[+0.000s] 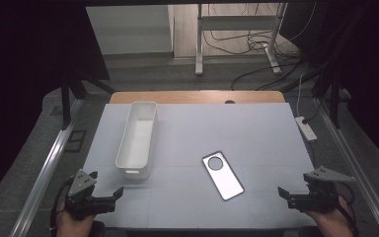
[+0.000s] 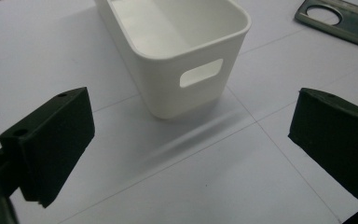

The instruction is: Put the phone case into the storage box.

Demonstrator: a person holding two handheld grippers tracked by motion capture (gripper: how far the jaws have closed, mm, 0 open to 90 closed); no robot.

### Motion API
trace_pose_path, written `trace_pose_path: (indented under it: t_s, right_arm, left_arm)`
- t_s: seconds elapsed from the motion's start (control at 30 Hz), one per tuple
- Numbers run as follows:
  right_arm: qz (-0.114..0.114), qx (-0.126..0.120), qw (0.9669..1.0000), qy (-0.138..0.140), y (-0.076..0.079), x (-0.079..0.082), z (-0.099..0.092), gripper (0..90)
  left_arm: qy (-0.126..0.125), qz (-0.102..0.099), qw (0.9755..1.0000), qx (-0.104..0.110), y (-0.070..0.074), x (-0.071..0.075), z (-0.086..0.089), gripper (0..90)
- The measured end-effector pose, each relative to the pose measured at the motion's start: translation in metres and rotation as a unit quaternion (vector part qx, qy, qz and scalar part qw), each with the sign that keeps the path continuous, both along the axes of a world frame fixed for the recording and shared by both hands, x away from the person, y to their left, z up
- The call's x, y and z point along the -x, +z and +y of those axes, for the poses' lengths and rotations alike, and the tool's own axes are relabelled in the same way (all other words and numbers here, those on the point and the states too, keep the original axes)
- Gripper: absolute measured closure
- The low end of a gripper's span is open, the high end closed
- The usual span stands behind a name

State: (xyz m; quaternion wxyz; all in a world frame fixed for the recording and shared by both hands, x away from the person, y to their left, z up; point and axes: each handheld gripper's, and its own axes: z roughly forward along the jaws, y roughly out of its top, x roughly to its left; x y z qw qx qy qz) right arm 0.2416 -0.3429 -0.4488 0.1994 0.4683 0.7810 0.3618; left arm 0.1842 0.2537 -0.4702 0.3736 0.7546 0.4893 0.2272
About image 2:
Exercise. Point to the white table cover sheet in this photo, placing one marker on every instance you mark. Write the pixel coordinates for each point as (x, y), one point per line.
(199, 174)

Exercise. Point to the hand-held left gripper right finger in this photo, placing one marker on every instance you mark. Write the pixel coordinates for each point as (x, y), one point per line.
(338, 146)

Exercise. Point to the dark phone case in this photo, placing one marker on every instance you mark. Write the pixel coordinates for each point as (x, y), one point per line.
(355, 29)

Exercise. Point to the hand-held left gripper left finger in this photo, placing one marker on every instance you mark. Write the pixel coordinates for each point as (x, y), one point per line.
(52, 146)

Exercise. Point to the white plastic storage bin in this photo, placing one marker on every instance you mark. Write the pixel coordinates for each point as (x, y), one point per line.
(167, 90)

